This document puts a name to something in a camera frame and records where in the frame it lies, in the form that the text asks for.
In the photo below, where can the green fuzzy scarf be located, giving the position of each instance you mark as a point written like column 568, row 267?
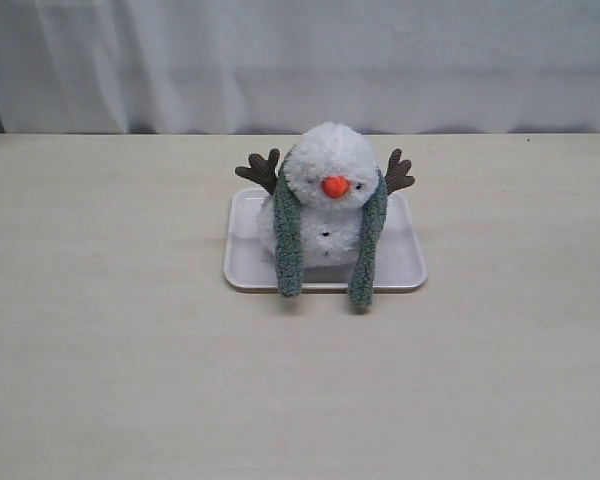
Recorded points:
column 327, row 210

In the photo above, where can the white plush snowman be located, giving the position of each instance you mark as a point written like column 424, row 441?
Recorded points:
column 329, row 137

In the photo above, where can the white rectangular tray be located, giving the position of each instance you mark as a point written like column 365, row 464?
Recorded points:
column 249, row 267

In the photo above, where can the white backdrop curtain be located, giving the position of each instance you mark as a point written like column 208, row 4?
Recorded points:
column 241, row 67

